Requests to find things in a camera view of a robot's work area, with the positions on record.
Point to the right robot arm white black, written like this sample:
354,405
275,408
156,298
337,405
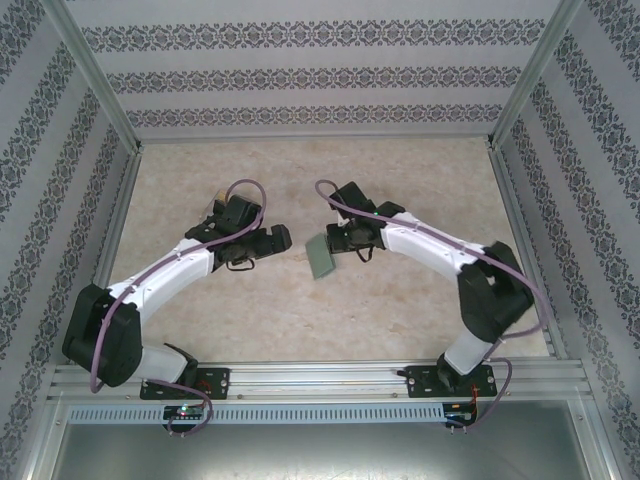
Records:
425,245

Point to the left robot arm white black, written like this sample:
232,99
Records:
165,265

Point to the clear plastic box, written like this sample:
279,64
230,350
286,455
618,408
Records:
210,212

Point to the grey sheet metal panel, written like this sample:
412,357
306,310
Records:
320,450

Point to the aluminium table side rail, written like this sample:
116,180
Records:
122,200
511,200

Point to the aluminium mounting rail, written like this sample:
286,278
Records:
320,380

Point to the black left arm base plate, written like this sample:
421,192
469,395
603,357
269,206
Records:
220,382

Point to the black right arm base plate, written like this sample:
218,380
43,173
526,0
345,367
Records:
417,382

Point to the aluminium frame post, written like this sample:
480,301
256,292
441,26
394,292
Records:
531,75
95,75

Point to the aluminium front frame bar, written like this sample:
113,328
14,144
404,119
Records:
595,440
42,440

